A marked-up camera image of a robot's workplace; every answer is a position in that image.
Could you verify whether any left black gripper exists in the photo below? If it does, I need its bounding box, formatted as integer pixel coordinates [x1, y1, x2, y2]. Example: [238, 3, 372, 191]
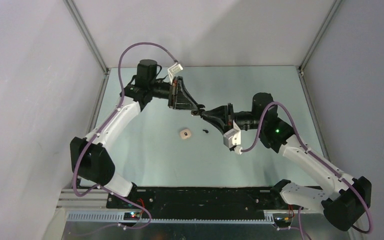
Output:
[149, 76, 198, 112]

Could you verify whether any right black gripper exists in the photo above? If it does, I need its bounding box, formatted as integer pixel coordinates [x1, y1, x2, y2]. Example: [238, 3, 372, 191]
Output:
[202, 103, 265, 135]

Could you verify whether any beige earbud charging case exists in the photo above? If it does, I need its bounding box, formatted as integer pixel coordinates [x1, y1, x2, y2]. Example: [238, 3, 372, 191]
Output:
[179, 128, 192, 140]

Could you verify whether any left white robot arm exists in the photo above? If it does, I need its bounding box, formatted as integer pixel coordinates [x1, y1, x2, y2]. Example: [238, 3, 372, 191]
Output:
[69, 59, 205, 208]

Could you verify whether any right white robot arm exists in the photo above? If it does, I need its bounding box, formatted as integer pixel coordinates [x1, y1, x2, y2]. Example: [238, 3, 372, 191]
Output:
[199, 92, 373, 234]

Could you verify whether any right controller board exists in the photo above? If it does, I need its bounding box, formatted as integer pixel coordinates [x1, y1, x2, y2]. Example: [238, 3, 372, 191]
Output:
[273, 217, 293, 223]

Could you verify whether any controller board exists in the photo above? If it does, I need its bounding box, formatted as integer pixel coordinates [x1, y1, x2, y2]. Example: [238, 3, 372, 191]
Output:
[123, 211, 142, 221]
[273, 217, 293, 223]

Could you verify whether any left controller board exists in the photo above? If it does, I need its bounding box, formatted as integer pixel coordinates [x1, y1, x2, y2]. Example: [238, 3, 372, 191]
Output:
[123, 211, 142, 221]

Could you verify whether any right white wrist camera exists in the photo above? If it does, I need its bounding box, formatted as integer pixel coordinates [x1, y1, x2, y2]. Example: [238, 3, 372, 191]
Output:
[223, 121, 243, 155]

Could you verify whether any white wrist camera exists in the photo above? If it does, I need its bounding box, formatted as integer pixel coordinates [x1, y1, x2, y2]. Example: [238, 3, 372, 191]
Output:
[223, 121, 243, 155]
[167, 62, 184, 82]

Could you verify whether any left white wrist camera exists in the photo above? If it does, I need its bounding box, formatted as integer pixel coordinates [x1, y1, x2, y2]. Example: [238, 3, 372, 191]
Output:
[167, 62, 184, 82]

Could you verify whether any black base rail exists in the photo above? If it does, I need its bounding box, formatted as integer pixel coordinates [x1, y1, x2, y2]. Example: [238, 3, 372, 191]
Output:
[106, 186, 289, 222]

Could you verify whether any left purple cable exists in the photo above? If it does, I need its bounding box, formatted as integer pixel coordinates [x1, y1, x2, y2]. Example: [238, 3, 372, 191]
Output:
[71, 42, 180, 230]

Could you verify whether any left aluminium frame post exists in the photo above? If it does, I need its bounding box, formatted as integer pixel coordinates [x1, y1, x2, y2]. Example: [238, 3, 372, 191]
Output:
[63, 0, 109, 75]

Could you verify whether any aluminium frame post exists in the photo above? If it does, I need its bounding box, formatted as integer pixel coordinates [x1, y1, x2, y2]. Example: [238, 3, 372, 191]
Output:
[298, 0, 344, 72]
[63, 0, 109, 75]

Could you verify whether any right aluminium frame post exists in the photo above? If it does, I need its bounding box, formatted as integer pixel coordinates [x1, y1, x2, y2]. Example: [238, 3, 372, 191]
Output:
[298, 0, 344, 72]

